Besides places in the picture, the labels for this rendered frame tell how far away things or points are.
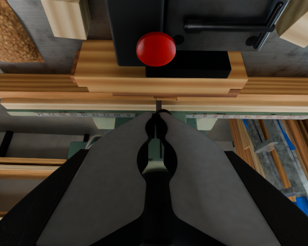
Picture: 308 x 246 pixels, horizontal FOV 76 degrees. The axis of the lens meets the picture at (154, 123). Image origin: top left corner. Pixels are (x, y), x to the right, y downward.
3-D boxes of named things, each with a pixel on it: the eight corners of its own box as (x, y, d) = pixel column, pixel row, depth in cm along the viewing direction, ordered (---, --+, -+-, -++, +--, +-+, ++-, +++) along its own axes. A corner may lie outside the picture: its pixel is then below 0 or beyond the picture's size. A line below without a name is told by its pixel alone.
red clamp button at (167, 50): (177, 29, 14) (178, 38, 14) (173, 60, 17) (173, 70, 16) (135, 28, 14) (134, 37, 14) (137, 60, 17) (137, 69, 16)
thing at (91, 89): (225, 60, 32) (231, 87, 29) (222, 68, 33) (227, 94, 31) (91, 58, 31) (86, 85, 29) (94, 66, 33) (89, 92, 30)
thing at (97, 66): (237, 41, 29) (248, 79, 25) (232, 52, 30) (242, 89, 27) (82, 39, 28) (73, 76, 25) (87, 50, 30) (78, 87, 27)
